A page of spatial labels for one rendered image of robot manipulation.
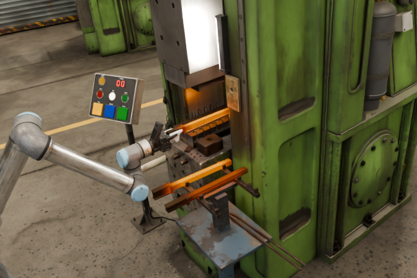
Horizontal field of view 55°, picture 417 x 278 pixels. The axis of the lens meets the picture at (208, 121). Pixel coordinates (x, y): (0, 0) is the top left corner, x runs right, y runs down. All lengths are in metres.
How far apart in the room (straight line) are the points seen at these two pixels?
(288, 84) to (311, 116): 0.23
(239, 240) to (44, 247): 1.74
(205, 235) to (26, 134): 0.92
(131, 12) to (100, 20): 0.51
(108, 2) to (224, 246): 5.54
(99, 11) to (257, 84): 5.35
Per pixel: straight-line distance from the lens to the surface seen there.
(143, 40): 7.08
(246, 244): 1.94
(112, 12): 7.00
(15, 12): 9.95
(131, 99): 2.49
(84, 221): 3.39
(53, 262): 3.15
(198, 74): 2.08
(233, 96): 1.95
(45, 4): 9.96
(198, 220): 2.08
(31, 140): 1.83
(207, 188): 1.82
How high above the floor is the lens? 2.08
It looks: 28 degrees down
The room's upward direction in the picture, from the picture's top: 6 degrees counter-clockwise
